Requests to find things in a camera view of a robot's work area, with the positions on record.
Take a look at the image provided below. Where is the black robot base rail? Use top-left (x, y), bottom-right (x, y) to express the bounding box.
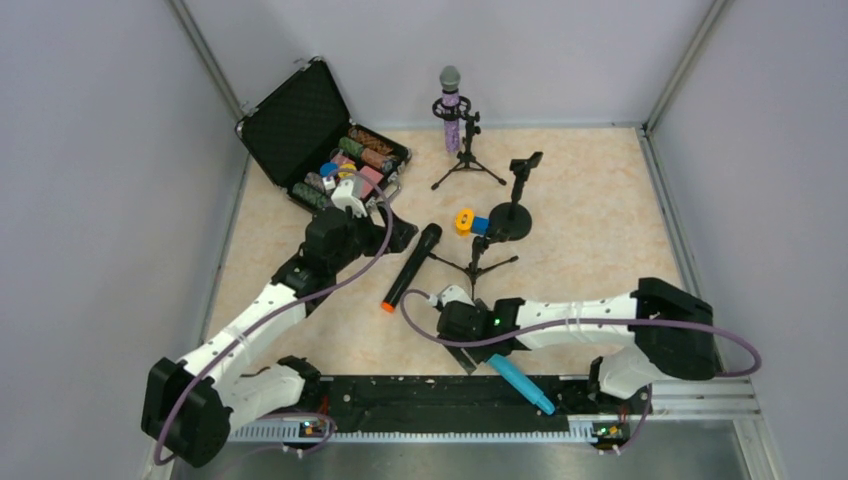
top-left (289, 375), bottom-right (648, 434)

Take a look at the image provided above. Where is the black orange-tipped microphone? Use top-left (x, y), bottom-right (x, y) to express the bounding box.
top-left (381, 223), bottom-right (443, 313)

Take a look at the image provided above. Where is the purple chip stack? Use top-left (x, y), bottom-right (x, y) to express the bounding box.
top-left (290, 182), bottom-right (332, 211)

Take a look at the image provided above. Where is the purple glitter microphone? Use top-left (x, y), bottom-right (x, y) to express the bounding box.
top-left (439, 65), bottom-right (461, 154)

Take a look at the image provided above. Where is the black round base stand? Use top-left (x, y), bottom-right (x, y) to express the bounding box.
top-left (487, 151), bottom-right (544, 241)

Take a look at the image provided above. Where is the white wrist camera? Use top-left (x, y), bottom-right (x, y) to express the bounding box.
top-left (330, 175), bottom-right (368, 218)
top-left (427, 285), bottom-right (474, 310)

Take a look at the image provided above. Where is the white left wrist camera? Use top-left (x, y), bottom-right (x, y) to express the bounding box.
top-left (330, 175), bottom-right (368, 218)

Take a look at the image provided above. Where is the red card deck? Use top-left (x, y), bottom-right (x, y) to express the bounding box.
top-left (357, 166), bottom-right (383, 200)

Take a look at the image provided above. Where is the black poker chip case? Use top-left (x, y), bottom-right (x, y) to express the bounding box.
top-left (235, 56), bottom-right (412, 213)

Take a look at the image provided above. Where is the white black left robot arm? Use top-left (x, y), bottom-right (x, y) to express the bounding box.
top-left (140, 204), bottom-right (418, 467)

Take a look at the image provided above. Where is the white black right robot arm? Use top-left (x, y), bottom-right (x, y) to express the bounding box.
top-left (433, 277), bottom-right (717, 399)

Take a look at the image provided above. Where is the blue toy block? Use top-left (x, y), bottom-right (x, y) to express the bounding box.
top-left (471, 216), bottom-right (489, 235)

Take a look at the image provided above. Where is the yellow toy traffic light block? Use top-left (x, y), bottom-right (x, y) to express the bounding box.
top-left (454, 208), bottom-right (475, 236)

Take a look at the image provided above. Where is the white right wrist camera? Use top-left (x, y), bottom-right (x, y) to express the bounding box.
top-left (427, 285), bottom-right (474, 310)

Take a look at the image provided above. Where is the black tripod mic stand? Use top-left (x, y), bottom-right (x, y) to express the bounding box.
top-left (428, 235), bottom-right (520, 299)

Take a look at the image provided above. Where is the yellow big blind button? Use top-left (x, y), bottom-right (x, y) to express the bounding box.
top-left (336, 163), bottom-right (358, 178)

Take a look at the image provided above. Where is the blue tan chip stack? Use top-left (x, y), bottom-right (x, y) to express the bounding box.
top-left (304, 172), bottom-right (336, 196)

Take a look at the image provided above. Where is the blue dealer button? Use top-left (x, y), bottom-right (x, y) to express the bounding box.
top-left (319, 162), bottom-right (339, 179)

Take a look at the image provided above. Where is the red tan chip stack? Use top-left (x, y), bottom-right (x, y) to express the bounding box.
top-left (338, 127), bottom-right (400, 173)

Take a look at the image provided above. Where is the teal blue microphone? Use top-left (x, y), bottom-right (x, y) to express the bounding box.
top-left (487, 354), bottom-right (556, 415)

